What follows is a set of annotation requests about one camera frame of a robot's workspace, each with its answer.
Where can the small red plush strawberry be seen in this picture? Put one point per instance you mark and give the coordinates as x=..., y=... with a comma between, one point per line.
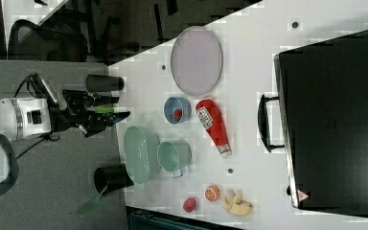
x=177, y=114

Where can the grey oval plate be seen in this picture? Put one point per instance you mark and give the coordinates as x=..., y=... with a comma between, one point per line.
x=196, y=61

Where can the green perforated strainer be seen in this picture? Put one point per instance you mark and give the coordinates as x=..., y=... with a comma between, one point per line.
x=140, y=146

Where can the plush peeled banana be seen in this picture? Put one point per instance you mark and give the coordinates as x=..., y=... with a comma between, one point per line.
x=234, y=204

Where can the black case with handle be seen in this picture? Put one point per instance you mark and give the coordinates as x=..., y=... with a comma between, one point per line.
x=322, y=92

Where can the green metal mug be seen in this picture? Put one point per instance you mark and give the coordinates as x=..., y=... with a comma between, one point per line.
x=173, y=156

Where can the green utensil handle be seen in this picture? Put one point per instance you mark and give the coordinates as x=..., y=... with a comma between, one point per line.
x=92, y=204

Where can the black cup with green utensil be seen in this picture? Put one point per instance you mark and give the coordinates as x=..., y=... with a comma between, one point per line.
x=112, y=178

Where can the black cylinder cup upper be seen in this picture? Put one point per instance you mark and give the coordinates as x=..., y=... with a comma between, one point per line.
x=101, y=83

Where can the black office chair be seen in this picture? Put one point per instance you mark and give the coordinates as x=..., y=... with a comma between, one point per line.
x=29, y=41

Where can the blue bowl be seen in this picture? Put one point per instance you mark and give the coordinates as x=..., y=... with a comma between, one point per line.
x=174, y=103

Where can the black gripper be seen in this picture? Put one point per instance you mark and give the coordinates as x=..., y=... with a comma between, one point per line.
x=76, y=113

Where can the plush orange slice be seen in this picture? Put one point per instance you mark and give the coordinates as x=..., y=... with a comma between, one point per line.
x=212, y=193

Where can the red plush ketchup bottle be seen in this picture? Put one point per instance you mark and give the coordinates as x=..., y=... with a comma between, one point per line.
x=210, y=117

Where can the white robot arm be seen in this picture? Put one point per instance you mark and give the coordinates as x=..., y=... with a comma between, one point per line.
x=28, y=118

